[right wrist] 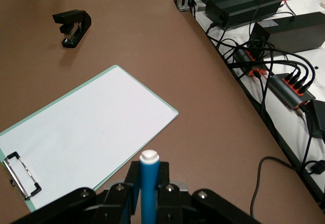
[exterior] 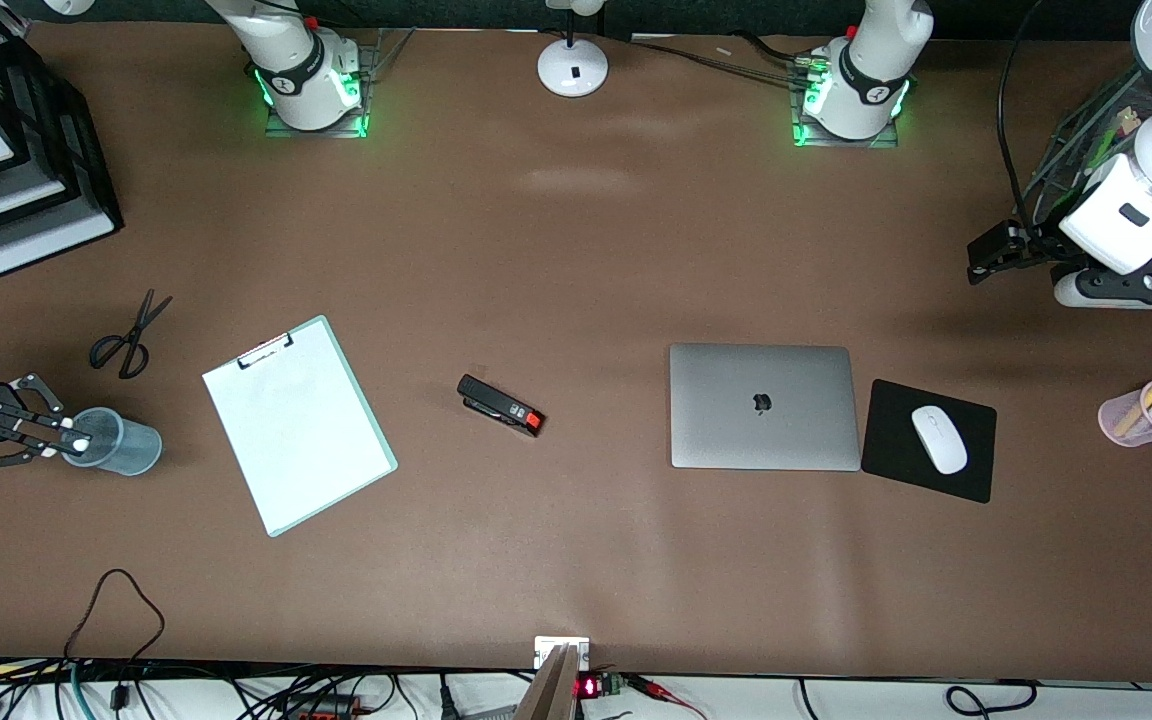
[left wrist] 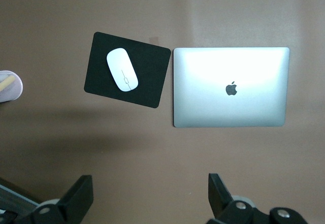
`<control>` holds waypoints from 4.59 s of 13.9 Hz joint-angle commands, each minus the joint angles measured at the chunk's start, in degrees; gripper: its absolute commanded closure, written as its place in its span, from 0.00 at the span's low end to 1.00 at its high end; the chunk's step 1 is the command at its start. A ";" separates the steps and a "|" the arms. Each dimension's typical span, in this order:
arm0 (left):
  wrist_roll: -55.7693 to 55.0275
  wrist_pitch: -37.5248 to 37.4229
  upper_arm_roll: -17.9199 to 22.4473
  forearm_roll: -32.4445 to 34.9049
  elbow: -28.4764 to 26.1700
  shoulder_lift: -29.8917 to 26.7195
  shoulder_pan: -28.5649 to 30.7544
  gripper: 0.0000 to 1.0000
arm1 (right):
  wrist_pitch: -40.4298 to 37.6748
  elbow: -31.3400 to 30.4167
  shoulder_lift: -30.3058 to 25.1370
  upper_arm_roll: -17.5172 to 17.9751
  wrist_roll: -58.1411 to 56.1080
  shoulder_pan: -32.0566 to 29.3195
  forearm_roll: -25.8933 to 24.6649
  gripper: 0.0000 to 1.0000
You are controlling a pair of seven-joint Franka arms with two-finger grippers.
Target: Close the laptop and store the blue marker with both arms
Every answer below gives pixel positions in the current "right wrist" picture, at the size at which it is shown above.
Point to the black stapler red tip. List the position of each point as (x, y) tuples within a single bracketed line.
[(76, 18)]

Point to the grey hub orange ports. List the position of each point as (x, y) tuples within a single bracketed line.
[(287, 92)]

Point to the black power adapter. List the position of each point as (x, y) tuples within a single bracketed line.
[(317, 122)]

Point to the dark grey rectangular box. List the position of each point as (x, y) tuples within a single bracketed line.
[(292, 33)]

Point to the black hub orange ports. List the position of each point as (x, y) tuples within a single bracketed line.
[(241, 56)]

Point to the black finned power supply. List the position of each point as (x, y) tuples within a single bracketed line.
[(243, 8)]

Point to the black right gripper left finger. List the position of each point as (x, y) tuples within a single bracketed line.
[(116, 203)]

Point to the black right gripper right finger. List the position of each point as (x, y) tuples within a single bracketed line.
[(177, 206)]

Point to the blue marker white cap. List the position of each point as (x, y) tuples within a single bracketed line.
[(149, 183)]

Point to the white paper sheet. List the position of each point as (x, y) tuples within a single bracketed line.
[(89, 132)]

